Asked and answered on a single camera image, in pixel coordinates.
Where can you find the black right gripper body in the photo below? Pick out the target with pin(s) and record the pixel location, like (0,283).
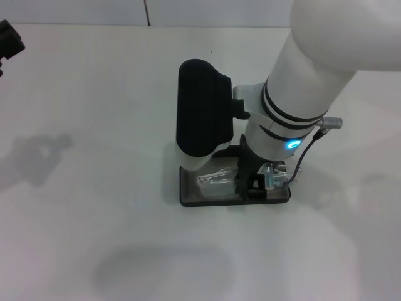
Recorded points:
(249,166)

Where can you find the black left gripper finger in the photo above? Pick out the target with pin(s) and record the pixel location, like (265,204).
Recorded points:
(11,40)

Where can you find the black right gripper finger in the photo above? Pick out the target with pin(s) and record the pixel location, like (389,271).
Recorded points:
(244,192)
(258,191)

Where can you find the clear white glasses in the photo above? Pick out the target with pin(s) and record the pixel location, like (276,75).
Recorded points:
(219,185)

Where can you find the black glasses case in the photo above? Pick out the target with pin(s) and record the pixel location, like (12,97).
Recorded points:
(219,202)

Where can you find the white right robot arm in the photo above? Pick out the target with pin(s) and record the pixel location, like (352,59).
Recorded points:
(313,62)

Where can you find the silver right camera mount bracket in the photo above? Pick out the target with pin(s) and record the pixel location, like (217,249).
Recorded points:
(250,94)

